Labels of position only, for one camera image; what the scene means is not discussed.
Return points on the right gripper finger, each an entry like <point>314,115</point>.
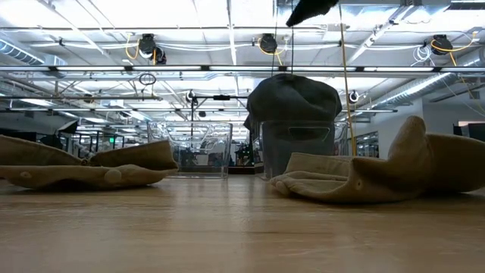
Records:
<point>312,7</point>

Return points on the beige cotton cap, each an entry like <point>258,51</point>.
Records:
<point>76,176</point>
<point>341,182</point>
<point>462,163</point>

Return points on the linear ceiling light strip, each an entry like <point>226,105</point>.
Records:
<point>242,68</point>

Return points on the clear plastic bin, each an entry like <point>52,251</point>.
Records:
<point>197,151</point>
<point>341,144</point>

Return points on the black monitor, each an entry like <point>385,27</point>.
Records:
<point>470,130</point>

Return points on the distant black metal frame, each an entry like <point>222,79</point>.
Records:
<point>221,97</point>

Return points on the silver ventilation duct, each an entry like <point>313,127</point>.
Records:
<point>22,51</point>
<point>417,89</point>

